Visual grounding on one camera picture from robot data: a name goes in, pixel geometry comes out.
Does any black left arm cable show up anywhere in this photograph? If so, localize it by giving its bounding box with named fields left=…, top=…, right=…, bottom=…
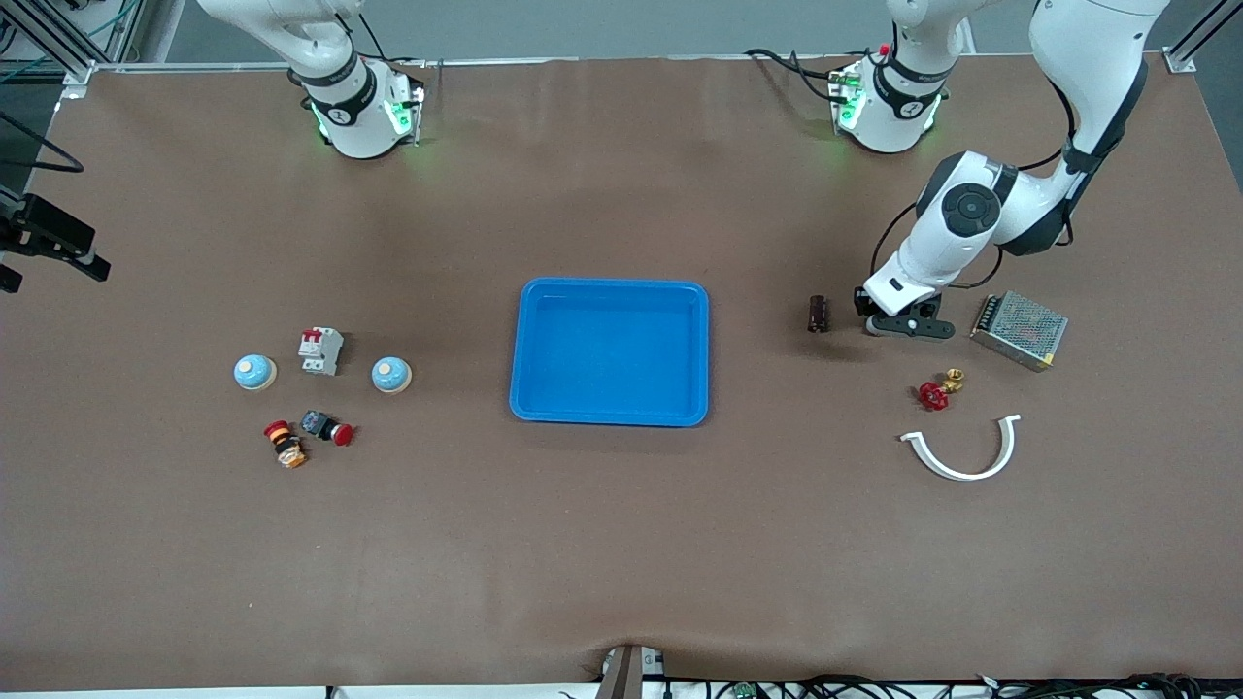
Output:
left=869, top=0, right=1079, bottom=290

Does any white semicircular pipe clamp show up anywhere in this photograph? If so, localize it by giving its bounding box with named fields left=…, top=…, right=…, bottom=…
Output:
left=899, top=415, right=1023, bottom=483

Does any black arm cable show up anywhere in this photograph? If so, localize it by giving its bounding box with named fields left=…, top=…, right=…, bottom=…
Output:
left=0, top=109, right=86, bottom=176
left=869, top=0, right=1079, bottom=290

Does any orange red push button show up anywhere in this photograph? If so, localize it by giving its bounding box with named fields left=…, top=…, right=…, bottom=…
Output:
left=263, top=419, right=309, bottom=470

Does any black red emergency stop button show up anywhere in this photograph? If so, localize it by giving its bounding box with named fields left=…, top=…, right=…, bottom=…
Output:
left=300, top=410, right=355, bottom=448

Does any blue plastic tray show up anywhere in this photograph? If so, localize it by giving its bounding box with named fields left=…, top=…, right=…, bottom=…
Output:
left=509, top=278, right=711, bottom=429

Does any brass valve with red handle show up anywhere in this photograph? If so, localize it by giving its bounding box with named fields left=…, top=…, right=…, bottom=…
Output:
left=919, top=368, right=966, bottom=412

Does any light blue bell white knob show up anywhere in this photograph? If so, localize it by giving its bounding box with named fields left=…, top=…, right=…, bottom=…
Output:
left=233, top=353, right=279, bottom=392

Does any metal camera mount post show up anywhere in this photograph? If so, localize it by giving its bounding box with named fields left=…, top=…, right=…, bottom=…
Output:
left=595, top=643, right=669, bottom=699

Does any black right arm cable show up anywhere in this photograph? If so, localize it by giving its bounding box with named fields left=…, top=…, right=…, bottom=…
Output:
left=0, top=109, right=86, bottom=176

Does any white red circuit breaker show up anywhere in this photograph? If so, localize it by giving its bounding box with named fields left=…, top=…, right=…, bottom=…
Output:
left=298, top=326, right=344, bottom=377

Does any aluminium frame post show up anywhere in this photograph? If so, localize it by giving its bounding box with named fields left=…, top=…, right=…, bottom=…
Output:
left=0, top=0, right=147, bottom=88
left=1163, top=0, right=1243, bottom=77

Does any perforated metal power supply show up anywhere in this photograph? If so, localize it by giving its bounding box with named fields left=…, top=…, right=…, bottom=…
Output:
left=969, top=290, right=1070, bottom=373

